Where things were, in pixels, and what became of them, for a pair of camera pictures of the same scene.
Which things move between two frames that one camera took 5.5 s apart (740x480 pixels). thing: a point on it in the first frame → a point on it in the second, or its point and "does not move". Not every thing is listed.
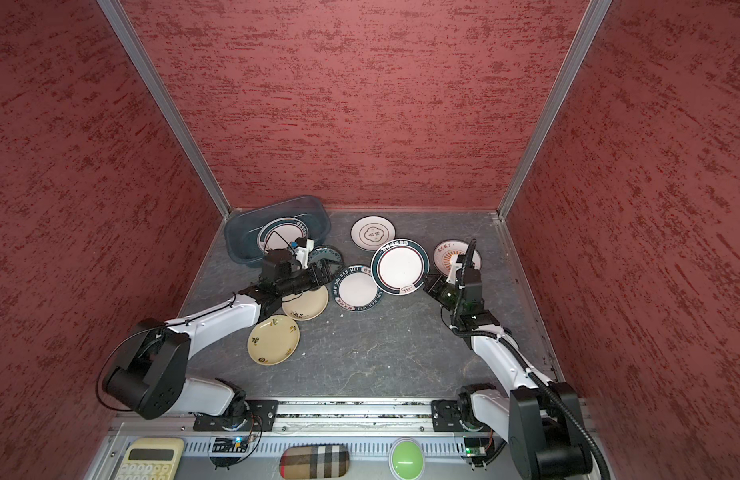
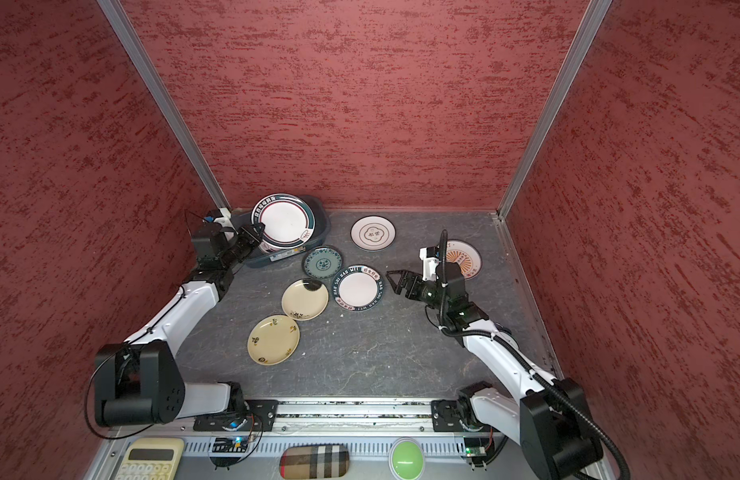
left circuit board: x=230 y=445 does not move
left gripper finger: x=325 y=271 → x=251 y=231
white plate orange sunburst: x=446 y=252 does not move
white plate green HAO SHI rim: x=354 y=289 does not move
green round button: x=406 y=460 does not move
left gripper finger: x=312 y=284 → x=249 y=245
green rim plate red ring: x=399 y=267 → x=289 y=219
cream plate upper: x=307 y=304 does not move
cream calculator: x=151 y=458 does not move
